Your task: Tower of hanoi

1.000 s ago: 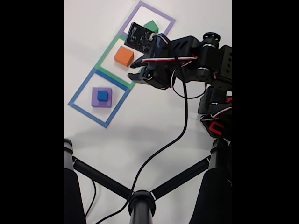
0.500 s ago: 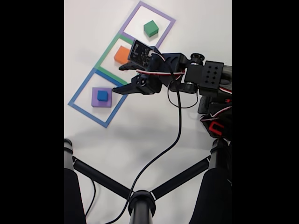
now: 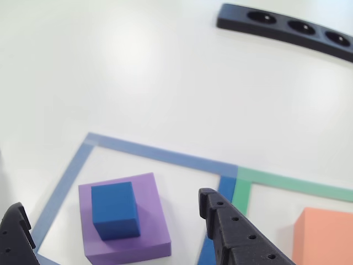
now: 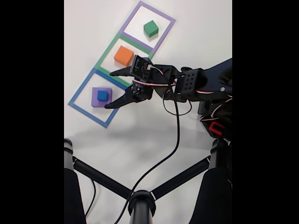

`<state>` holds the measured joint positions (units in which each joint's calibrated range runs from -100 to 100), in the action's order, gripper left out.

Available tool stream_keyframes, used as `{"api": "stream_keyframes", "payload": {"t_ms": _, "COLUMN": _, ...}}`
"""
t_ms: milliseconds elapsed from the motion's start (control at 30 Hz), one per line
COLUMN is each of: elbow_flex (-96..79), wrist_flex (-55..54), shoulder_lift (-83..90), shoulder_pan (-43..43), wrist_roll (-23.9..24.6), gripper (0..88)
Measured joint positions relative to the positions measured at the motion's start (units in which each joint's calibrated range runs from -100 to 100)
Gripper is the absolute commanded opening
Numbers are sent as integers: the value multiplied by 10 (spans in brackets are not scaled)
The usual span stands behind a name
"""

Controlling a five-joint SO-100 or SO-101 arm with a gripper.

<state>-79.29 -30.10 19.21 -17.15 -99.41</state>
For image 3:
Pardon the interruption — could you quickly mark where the large purple block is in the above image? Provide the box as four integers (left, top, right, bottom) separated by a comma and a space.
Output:
78, 172, 172, 265

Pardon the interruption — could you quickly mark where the orange block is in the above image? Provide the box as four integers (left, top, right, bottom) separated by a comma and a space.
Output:
291, 206, 353, 265

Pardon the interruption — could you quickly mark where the small blue block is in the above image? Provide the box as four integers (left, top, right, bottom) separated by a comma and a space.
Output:
90, 181, 141, 241

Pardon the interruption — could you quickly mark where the green tape square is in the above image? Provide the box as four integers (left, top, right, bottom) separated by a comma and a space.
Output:
231, 165, 353, 219

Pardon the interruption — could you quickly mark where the blue tape square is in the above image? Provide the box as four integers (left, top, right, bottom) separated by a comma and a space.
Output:
30, 131, 239, 265

